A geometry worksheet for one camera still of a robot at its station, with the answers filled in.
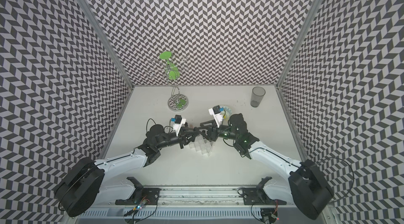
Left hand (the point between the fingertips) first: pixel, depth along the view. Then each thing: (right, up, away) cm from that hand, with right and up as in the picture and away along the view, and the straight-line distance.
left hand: (197, 133), depth 75 cm
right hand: (+1, +2, -3) cm, 4 cm away
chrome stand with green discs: (-16, +34, +11) cm, 39 cm away
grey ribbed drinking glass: (+36, +20, +22) cm, 46 cm away
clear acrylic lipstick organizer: (+1, -9, +14) cm, 16 cm away
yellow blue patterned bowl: (+13, +11, -9) cm, 19 cm away
